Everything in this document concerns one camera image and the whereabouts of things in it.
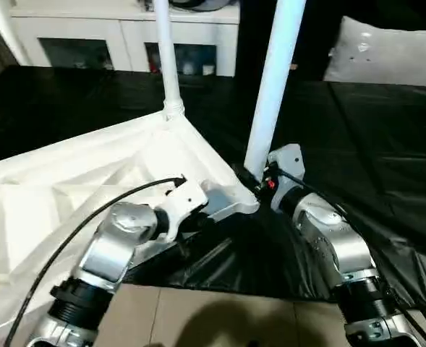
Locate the white plastic table leg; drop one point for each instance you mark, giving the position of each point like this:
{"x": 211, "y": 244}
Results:
{"x": 168, "y": 58}
{"x": 274, "y": 72}

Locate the white plastic table top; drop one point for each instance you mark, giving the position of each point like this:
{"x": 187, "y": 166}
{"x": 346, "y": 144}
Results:
{"x": 53, "y": 188}

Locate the small yellow label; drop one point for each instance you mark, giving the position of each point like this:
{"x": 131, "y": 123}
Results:
{"x": 294, "y": 67}

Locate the light grey pillow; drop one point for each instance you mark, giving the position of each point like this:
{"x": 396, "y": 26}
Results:
{"x": 386, "y": 54}

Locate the grey round helmet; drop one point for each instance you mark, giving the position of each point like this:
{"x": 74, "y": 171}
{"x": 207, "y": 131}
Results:
{"x": 205, "y": 4}

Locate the white glass-door cabinet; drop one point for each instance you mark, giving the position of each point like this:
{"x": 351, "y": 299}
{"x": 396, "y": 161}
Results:
{"x": 90, "y": 32}

